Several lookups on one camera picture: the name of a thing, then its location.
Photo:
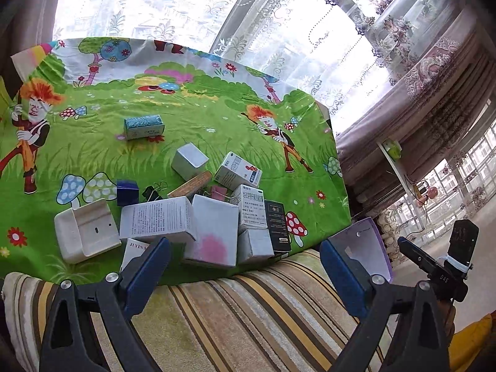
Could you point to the purple storage box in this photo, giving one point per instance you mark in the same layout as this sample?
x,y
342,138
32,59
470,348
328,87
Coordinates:
x,y
363,242

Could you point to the navy blue box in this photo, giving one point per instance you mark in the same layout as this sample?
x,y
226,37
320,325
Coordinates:
x,y
128,192

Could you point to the silver white cube box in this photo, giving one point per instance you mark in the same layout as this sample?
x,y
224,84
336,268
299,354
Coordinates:
x,y
189,161

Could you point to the JI YIN MUSIC white box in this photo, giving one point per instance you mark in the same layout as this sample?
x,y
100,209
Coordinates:
x,y
133,249

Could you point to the black phone on gripper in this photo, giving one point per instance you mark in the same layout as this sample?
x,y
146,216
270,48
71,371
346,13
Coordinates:
x,y
462,245

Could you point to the person right hand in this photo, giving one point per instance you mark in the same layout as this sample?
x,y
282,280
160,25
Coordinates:
x,y
448,312

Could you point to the yellow cushion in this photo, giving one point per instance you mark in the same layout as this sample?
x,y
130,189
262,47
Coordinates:
x,y
473,348

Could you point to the white text box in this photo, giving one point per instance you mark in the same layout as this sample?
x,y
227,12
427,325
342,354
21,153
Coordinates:
x,y
171,218

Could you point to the small white grey box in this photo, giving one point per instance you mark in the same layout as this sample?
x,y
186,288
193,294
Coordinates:
x,y
254,245

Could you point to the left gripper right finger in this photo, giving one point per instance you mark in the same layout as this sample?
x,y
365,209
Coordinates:
x,y
419,342

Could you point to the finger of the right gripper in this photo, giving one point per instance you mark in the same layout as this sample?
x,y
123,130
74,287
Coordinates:
x,y
418,256

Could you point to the medicine box tall white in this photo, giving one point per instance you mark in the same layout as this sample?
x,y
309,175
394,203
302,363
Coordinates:
x,y
251,205

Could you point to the mauve curtain right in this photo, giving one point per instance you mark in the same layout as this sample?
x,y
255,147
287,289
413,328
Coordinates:
x,y
427,112

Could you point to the dental orange long box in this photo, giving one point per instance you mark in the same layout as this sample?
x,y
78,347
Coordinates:
x,y
192,186

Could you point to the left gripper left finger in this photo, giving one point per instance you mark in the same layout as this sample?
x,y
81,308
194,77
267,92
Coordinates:
x,y
70,341

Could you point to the teal small box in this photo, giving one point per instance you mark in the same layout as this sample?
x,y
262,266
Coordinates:
x,y
143,127

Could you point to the medicine box red figure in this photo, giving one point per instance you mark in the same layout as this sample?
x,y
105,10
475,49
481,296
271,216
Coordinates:
x,y
235,171

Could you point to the white pink stained box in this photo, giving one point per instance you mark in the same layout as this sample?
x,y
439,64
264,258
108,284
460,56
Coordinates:
x,y
217,233

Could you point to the pink binder clip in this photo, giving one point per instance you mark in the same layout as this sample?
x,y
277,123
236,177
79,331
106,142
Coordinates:
x,y
218,193

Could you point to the white shelf with green item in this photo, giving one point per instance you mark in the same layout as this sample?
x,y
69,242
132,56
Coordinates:
x,y
419,193

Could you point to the striped towel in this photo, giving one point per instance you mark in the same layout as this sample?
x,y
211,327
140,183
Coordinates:
x,y
286,317

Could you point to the black binder clip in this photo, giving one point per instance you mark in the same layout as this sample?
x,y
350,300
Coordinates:
x,y
154,192

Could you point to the white lace curtain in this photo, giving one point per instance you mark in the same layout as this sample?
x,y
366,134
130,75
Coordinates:
x,y
346,53

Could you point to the black small box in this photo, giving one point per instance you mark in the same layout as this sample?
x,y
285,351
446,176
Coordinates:
x,y
277,227

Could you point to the cartoon green tablecloth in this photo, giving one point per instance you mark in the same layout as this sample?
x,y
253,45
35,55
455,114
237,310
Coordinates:
x,y
63,143

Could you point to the white plastic holder tray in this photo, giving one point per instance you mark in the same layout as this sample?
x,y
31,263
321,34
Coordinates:
x,y
86,231

